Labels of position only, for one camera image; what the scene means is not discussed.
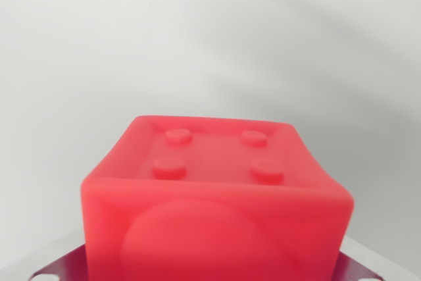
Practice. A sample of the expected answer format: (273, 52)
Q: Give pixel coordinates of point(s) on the black-padded silver gripper left finger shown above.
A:
(62, 261)

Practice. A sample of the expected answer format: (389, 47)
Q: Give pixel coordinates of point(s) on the red studded cube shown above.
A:
(217, 215)

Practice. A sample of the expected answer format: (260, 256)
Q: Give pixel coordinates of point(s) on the black-padded silver gripper right finger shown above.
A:
(355, 264)

